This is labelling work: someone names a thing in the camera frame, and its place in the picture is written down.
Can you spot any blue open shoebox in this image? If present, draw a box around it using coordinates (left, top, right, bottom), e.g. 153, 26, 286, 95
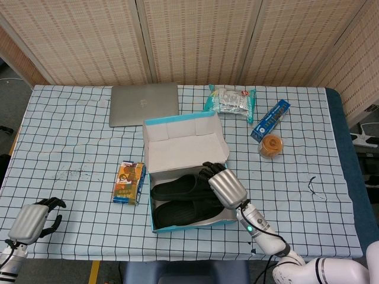
142, 111, 237, 234

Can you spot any black thread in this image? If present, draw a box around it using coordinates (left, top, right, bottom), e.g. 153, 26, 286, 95
307, 176, 325, 199

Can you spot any white floor cable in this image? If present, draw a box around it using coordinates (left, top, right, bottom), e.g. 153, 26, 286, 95
0, 77, 34, 89

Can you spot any white stand base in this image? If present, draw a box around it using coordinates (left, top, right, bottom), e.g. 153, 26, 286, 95
350, 121, 379, 148

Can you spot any teal snack bag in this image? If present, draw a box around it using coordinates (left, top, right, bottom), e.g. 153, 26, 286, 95
204, 84, 257, 124

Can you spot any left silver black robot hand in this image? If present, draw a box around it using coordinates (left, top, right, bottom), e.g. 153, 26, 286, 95
7, 196, 68, 245

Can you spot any dark blue padded table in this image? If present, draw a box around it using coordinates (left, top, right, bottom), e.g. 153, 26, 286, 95
325, 88, 379, 258

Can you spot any long blue carton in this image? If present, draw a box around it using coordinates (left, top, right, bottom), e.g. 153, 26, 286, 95
250, 99, 291, 141

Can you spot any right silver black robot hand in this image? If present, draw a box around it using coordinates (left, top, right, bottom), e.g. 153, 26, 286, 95
198, 161, 248, 211

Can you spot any black slipper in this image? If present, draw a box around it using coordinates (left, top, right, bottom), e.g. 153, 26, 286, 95
153, 198, 227, 229
150, 173, 221, 202

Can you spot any black floor cable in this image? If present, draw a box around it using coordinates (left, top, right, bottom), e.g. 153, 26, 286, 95
254, 257, 285, 284

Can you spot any orange yellow snack box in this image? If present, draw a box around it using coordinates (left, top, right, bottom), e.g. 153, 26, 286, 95
111, 160, 146, 205

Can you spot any beige folding screen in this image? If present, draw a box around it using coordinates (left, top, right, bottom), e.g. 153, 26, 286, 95
0, 0, 379, 128

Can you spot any dark blue chair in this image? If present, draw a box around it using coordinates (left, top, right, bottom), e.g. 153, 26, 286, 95
123, 260, 251, 284

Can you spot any clear jar with orange contents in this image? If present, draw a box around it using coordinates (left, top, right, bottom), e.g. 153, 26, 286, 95
257, 133, 284, 160

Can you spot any blue checked tablecloth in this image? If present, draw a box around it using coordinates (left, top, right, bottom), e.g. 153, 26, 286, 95
0, 84, 364, 263

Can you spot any black equipment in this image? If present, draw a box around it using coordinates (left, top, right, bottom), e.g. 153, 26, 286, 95
355, 152, 379, 190

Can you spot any grey closed laptop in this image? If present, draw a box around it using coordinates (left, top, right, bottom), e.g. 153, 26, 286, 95
109, 82, 180, 128

